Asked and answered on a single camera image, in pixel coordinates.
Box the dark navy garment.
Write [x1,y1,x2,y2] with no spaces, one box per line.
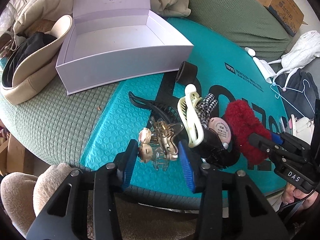
[276,69,319,119]

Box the flower decorated clear hair clip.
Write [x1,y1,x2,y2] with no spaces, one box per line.
[138,117,184,171]

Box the green bed cover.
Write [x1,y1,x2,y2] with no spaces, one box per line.
[1,0,292,167]

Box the open lavender gift box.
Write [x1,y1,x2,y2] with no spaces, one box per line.
[56,0,193,95]

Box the person's right hand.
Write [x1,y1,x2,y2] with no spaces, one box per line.
[281,183,318,211]

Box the black hair claw clip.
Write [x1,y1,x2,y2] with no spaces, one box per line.
[128,91,181,124]

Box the black white gingham scrunchie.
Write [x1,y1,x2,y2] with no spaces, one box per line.
[195,93,218,129]

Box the beige puffer jacket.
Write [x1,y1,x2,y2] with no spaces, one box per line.
[7,0,191,34]

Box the white garment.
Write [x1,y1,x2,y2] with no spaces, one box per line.
[266,30,320,87]

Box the pink round cosmetic jar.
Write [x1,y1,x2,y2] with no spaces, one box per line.
[208,117,232,150]

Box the beige plush slipper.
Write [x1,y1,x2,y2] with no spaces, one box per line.
[1,163,80,237]

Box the light blue wire hanger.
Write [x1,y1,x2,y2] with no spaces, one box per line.
[270,79,319,119]

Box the cardboard box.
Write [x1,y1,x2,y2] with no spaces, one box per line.
[257,0,304,37]

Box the cream leather handbag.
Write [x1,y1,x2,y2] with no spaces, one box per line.
[1,15,73,105]

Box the teal bubble mailer bag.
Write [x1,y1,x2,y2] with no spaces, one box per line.
[80,18,286,199]

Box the cream yellow hair claw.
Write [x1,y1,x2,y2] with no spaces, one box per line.
[177,84,204,148]

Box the red fuzzy scrunchie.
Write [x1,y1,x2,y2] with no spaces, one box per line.
[224,100,272,165]

